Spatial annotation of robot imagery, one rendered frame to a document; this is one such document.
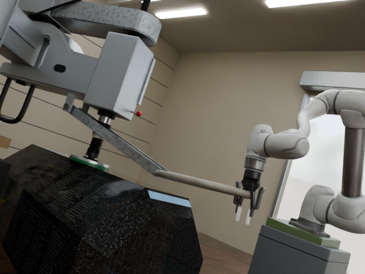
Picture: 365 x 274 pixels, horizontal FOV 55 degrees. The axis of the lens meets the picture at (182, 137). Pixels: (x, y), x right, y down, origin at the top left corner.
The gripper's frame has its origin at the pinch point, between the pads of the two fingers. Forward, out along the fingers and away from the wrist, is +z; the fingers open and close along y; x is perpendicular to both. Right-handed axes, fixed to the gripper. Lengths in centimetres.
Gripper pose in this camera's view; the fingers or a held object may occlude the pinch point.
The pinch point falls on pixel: (243, 216)
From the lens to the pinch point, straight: 159.6
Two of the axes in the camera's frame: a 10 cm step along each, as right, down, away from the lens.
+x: -5.3, -2.6, -8.1
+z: -2.4, 9.6, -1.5
